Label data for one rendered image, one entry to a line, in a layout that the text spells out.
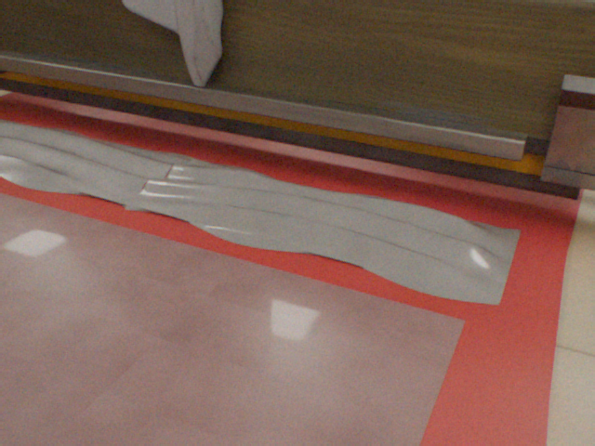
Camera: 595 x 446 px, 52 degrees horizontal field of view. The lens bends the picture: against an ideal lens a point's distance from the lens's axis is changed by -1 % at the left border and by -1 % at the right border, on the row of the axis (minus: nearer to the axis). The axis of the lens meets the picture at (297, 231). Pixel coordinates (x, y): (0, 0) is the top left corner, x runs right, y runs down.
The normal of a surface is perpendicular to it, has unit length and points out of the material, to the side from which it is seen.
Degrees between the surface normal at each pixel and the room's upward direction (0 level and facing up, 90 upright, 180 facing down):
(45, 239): 0
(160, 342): 0
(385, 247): 36
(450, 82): 90
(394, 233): 28
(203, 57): 108
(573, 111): 90
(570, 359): 0
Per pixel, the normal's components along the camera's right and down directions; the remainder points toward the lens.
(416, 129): -0.41, 0.43
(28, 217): 0.03, -0.88
